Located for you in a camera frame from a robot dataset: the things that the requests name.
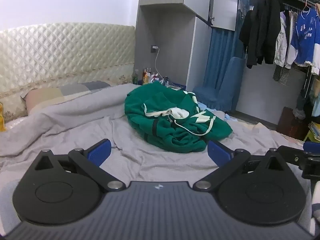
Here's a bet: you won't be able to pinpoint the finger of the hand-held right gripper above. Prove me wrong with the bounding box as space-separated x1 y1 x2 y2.
277 141 320 180

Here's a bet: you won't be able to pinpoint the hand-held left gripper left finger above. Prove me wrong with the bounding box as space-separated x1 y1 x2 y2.
34 139 126 192

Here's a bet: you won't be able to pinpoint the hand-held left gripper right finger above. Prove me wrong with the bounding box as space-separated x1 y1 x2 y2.
193 140 285 192

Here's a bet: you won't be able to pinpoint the green hoodie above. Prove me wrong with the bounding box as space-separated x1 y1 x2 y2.
124 81 233 153

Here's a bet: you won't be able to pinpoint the stack of books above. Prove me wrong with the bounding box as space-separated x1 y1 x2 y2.
304 121 320 143

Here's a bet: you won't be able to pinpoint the grey blanket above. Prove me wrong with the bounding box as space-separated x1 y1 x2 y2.
0 82 313 230

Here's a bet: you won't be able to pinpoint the light blue sheet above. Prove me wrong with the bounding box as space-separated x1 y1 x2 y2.
197 102 240 123

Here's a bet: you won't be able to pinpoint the grey hanging garment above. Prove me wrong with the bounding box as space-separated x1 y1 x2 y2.
292 72 313 119

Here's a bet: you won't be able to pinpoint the blue covered chair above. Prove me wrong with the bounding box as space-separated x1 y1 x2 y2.
194 56 247 112

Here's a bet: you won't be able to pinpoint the patchwork pillow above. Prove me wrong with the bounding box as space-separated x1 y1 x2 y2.
25 81 118 114

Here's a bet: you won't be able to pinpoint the blue nightstand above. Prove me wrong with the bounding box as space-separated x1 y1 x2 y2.
165 81 187 92

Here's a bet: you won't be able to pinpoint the striped hanging garment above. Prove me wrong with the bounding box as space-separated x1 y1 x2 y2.
272 65 290 85

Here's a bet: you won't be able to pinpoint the quilted mattress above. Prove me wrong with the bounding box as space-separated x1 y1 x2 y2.
4 116 30 130

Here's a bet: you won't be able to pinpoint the blue curtain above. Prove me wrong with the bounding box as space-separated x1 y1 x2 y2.
202 0 253 100

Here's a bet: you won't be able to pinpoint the red white packets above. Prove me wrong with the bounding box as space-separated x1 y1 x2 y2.
149 67 160 83

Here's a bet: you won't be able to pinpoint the yellow cloth item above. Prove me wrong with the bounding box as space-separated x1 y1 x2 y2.
0 102 7 132

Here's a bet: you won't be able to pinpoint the quilted cream headboard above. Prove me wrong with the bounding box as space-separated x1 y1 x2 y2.
0 22 136 120

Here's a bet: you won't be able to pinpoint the white hanging jacket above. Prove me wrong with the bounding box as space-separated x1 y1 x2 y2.
273 11 298 69

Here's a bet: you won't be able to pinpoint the blue sports jersey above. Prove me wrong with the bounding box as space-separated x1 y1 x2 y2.
291 6 320 67

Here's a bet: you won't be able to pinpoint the grey cabinet door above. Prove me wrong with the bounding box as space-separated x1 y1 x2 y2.
184 0 239 32

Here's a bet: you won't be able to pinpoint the white charger cable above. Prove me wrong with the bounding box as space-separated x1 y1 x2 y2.
154 49 170 83

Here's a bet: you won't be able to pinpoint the grey wall cabinet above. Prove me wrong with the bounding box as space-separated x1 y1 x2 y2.
135 0 213 90

